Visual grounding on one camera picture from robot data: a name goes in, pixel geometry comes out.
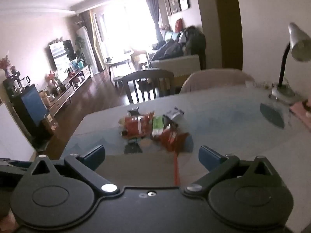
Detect red flower arrangement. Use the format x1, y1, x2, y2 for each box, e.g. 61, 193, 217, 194
45, 70, 61, 88

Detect green potted plant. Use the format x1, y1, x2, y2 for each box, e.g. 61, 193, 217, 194
74, 34, 84, 61

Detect brown curtain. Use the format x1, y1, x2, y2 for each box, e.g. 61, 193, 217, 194
80, 10, 105, 73

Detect grey curtain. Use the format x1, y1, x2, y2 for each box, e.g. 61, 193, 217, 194
144, 0, 163, 42

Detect grey desk lamp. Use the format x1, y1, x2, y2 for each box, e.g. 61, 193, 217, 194
268, 22, 311, 102

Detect white standing air conditioner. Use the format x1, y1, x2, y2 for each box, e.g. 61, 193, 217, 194
76, 26, 94, 74

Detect television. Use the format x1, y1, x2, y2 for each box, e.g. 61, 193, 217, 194
46, 39, 76, 74

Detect wooden television cabinet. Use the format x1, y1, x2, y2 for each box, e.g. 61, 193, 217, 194
47, 65, 93, 116

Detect black cabinet with blue front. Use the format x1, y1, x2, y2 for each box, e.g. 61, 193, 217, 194
2, 76, 49, 148

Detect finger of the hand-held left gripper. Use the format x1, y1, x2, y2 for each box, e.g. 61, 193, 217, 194
0, 158, 33, 176

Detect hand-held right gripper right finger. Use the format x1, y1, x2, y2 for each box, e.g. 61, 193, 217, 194
183, 146, 277, 196

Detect pink cloth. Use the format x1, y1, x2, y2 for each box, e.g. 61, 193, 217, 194
289, 101, 311, 124

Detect white and navy snack packet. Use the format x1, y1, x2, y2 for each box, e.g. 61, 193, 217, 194
163, 107, 185, 121

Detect red strap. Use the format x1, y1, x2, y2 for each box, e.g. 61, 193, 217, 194
173, 150, 181, 186

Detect sofa with white cover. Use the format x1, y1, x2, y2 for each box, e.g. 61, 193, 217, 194
148, 29, 202, 78

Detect white cabinet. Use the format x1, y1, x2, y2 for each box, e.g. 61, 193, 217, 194
0, 102, 37, 162

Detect pink cloth covered chair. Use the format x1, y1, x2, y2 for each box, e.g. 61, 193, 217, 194
180, 68, 255, 94

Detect green snack packet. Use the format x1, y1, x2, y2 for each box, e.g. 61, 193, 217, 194
152, 116, 166, 137

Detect dark wooden chair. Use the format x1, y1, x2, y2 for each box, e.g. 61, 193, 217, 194
121, 69, 175, 103

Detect red flowers in vase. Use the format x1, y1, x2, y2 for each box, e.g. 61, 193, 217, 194
0, 56, 11, 78

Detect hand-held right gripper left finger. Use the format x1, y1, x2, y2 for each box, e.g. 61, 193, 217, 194
30, 145, 121, 195

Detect dark clothes pile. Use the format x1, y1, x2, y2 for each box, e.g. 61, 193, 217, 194
155, 25, 207, 59

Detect brown paper bag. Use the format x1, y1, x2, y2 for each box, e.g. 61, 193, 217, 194
40, 114, 60, 136

